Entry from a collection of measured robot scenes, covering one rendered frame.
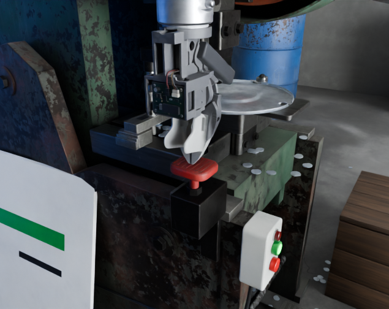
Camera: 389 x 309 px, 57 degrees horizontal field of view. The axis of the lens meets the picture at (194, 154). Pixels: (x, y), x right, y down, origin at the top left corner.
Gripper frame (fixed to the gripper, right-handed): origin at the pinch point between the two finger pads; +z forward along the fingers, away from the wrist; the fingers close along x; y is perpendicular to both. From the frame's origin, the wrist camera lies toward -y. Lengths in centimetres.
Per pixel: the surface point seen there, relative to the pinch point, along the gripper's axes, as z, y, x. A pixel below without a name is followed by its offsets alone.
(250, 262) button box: 22.0, -5.3, 9.1
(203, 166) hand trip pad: 1.7, 0.0, 1.9
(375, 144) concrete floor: 78, -225, 8
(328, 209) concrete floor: 78, -122, 2
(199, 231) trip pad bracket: 12.4, 2.9, 2.9
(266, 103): -0.5, -31.3, -0.8
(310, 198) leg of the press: 35, -55, 7
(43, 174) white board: 21, -5, -52
